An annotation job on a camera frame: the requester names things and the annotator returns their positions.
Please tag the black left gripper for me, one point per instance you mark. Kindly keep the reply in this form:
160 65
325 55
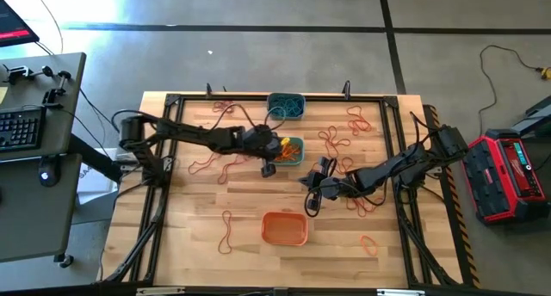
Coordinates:
256 141

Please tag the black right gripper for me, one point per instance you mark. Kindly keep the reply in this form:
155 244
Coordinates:
331 186

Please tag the thin teal rubber band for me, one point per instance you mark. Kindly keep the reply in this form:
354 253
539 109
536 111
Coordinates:
295 109

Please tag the wide blue rubber band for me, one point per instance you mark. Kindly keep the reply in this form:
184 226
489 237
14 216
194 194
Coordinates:
282 102

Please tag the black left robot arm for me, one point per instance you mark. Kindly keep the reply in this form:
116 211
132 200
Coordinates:
193 134

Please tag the green plastic basket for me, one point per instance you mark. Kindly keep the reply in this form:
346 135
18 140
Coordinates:
302 149

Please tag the blue-grey plastic basket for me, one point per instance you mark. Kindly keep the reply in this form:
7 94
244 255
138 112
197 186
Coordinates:
303 106

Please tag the orange plastic basket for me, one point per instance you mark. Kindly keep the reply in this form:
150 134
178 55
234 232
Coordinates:
284 229

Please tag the black table clamp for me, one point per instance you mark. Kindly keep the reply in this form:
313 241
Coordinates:
346 89
208 89

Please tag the black yellow hazard tape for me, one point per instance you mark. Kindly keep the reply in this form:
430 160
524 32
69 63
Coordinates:
467 253

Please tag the black desk leg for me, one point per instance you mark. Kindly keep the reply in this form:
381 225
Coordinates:
94 160

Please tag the red black power station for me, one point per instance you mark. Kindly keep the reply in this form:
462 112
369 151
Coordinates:
495 175

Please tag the white cardboard box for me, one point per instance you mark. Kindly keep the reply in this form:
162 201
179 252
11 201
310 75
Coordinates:
90 188

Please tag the black computer mouse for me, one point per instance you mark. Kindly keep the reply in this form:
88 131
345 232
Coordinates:
48 173

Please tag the grey metal stand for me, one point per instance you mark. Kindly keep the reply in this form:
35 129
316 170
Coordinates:
534 119

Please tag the black desk clamp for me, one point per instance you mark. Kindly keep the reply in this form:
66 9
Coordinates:
51 97

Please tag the black caster wheel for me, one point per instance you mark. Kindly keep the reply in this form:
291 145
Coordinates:
65 260

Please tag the black backlit keyboard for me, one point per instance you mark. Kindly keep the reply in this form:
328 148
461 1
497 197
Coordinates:
21 128

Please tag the grey desk top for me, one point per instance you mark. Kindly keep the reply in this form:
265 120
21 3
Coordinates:
26 218
26 94

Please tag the yellow plug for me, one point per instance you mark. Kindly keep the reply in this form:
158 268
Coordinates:
546 73

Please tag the silver desk clamp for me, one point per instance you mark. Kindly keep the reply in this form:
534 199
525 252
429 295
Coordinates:
17 72

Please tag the yellow sticky note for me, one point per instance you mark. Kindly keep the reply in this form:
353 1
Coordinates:
3 94

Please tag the monitor with red bar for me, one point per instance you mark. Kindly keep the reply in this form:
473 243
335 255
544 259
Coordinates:
13 27

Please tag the silver metal bracket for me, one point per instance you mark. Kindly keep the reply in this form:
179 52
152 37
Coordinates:
160 291
400 292

